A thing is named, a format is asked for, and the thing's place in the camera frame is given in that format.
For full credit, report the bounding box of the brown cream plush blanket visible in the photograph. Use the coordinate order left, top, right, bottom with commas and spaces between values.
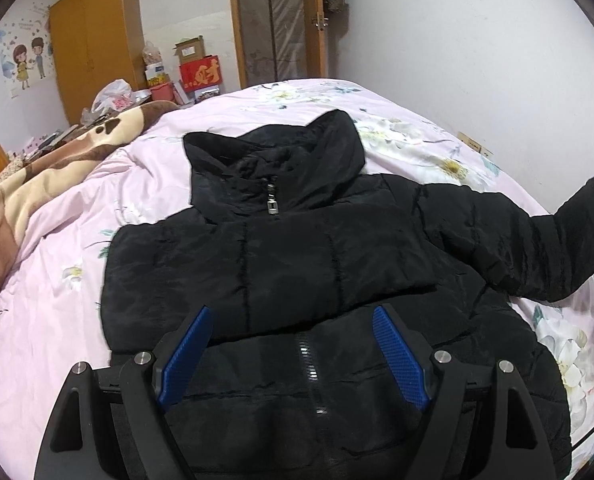
0, 100, 182, 401

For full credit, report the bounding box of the white plastic bag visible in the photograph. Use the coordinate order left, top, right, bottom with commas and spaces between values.
91, 79, 133, 114

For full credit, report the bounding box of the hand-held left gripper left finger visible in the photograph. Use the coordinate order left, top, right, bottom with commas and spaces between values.
33, 305, 214, 480

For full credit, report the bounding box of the black puffer jacket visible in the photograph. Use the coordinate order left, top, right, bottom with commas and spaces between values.
101, 109, 594, 480

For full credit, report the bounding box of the cardboard piece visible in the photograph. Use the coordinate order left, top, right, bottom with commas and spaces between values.
457, 131, 493, 159

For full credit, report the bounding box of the red gift box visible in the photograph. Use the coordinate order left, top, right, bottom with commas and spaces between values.
179, 55, 224, 93

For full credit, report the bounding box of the open cardboard box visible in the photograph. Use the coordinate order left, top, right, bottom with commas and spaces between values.
173, 36, 206, 66

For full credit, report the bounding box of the wooden framed door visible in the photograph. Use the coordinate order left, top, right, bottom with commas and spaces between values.
227, 0, 328, 92

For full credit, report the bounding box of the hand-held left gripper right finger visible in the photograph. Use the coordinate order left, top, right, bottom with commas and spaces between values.
372, 303, 558, 480

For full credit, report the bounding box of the wooden wardrobe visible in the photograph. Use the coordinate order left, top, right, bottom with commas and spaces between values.
47, 0, 147, 127

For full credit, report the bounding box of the clear plastic snack bag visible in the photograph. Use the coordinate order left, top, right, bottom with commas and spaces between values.
142, 41, 167, 69

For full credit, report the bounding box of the cartoon wall poster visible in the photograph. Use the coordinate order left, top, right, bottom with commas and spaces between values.
0, 2, 57, 99

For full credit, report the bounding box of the red plastic container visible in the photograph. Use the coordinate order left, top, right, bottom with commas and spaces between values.
149, 83, 179, 106

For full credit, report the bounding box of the pink floral quilt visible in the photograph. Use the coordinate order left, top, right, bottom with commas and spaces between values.
0, 78, 594, 480

